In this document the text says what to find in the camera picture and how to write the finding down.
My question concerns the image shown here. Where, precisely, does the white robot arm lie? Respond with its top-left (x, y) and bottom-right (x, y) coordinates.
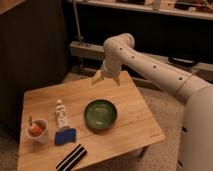
top-left (92, 33), bottom-right (213, 171)

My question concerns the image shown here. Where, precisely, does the orange carrot toy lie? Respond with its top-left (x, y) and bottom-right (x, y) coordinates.
top-left (28, 117), bottom-right (44, 136)

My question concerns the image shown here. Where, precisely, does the white cup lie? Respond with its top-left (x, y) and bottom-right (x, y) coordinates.
top-left (26, 119), bottom-right (48, 144)

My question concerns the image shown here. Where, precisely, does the metal vertical pole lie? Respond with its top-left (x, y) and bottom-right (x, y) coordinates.
top-left (73, 0), bottom-right (83, 45)

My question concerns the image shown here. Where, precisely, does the green ceramic bowl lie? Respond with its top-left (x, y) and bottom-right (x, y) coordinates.
top-left (84, 99), bottom-right (117, 130)

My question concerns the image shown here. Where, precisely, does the black handle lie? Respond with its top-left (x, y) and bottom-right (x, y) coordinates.
top-left (168, 57), bottom-right (199, 67)

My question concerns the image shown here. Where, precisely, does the wooden low table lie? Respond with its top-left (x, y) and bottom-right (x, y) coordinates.
top-left (18, 71), bottom-right (165, 171)

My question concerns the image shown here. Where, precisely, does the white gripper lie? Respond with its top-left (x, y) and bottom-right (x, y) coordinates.
top-left (92, 60), bottom-right (120, 86)

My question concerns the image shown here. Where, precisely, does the clear plastic bottle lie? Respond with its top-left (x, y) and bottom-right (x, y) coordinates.
top-left (55, 99), bottom-right (69, 132)

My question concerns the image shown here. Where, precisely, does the black white striped cloth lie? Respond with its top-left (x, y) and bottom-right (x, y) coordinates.
top-left (56, 144), bottom-right (87, 171)

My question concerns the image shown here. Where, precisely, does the blue sponge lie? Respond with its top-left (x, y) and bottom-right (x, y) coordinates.
top-left (54, 128), bottom-right (76, 145)

